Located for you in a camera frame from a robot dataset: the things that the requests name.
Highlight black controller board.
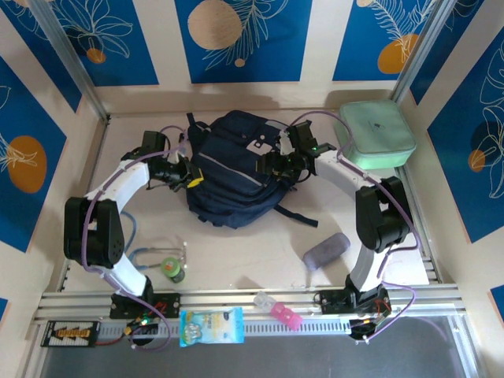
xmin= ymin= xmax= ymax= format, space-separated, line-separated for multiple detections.
xmin=348 ymin=317 xmax=389 ymax=346

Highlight blue stethoscope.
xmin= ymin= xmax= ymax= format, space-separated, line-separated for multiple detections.
xmin=117 ymin=210 xmax=188 ymax=272

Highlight small green bottle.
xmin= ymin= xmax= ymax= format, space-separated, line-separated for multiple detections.
xmin=160 ymin=256 xmax=187 ymax=284

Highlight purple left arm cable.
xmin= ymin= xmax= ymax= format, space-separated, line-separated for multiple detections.
xmin=80 ymin=124 xmax=188 ymax=352

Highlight black orange power board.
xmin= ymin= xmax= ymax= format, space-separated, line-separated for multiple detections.
xmin=40 ymin=321 xmax=102 ymax=348

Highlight grey slotted cable duct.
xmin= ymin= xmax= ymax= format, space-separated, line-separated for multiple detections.
xmin=98 ymin=317 xmax=351 ymax=335

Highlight aluminium frame rail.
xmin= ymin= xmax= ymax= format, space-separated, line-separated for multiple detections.
xmin=33 ymin=283 xmax=465 ymax=328

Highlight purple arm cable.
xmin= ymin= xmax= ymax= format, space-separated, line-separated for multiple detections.
xmin=289 ymin=109 xmax=424 ymax=343
xmin=80 ymin=124 xmax=188 ymax=352

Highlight red power wire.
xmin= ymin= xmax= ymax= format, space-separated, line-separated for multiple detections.
xmin=94 ymin=336 xmax=129 ymax=347

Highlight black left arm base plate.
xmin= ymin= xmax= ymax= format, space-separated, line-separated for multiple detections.
xmin=109 ymin=291 xmax=182 ymax=320

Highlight aluminium corner post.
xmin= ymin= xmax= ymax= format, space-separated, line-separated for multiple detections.
xmin=29 ymin=0 xmax=111 ymax=123
xmin=389 ymin=0 xmax=460 ymax=103

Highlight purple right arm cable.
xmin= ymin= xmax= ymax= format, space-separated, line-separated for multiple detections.
xmin=289 ymin=109 xmax=424 ymax=343

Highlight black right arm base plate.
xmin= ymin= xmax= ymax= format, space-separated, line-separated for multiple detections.
xmin=319 ymin=289 xmax=393 ymax=316

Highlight blue wet wipes packet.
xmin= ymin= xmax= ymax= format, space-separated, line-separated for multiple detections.
xmin=179 ymin=306 xmax=246 ymax=348

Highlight mint green square case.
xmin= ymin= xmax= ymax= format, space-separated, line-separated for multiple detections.
xmin=334 ymin=98 xmax=417 ymax=171

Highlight pink pill box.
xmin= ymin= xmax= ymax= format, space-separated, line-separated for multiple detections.
xmin=269 ymin=302 xmax=304 ymax=331

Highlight navy blue backpack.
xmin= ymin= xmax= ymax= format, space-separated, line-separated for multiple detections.
xmin=184 ymin=109 xmax=320 ymax=232

